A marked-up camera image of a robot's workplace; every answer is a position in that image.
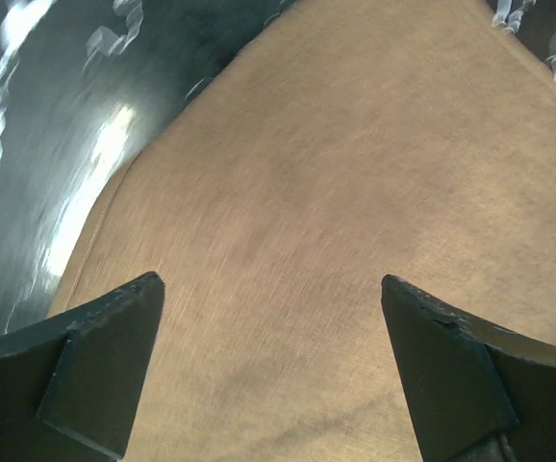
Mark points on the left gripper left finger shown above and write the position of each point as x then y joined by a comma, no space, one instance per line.
70,385

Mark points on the brown cloth napkin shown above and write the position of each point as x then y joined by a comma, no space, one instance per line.
351,139

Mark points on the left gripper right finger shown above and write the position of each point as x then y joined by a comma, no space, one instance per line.
476,391

